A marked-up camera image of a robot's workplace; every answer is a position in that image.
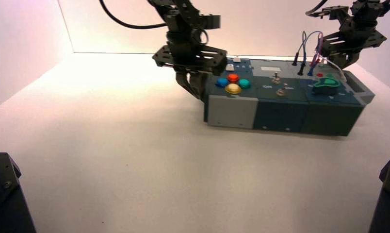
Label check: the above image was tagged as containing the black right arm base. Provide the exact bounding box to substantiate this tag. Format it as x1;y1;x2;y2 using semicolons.
368;155;390;233

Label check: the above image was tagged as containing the red jumper cable with plugs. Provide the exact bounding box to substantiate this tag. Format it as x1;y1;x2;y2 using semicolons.
312;33;326;67

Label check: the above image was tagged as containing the yellow dome push button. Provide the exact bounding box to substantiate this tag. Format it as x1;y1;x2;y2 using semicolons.
225;83;242;95

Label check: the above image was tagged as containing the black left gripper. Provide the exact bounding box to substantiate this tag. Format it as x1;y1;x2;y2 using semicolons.
152;30;228;100

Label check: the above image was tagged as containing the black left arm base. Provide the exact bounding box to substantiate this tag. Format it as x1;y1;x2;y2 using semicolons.
0;152;37;233

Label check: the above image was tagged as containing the dark teal grey task box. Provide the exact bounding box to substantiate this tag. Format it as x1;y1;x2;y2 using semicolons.
203;57;375;137

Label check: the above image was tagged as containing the green rotary knob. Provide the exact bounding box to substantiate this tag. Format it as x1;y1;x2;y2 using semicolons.
311;74;340;96

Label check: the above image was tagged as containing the black jumper cable with plugs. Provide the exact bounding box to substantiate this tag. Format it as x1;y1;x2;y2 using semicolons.
292;30;308;76

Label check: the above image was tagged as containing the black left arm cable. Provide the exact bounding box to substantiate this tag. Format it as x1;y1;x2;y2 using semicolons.
98;0;167;30

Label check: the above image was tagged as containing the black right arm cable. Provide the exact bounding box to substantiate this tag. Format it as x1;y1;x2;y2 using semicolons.
305;0;329;17

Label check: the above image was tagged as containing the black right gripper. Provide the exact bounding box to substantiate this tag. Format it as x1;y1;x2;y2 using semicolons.
321;30;388;70

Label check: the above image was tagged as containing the thin white cable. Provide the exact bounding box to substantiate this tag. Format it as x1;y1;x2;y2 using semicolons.
320;56;347;81

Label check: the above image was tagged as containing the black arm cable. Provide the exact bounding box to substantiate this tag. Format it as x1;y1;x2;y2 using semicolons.
305;0;329;17
98;0;167;30

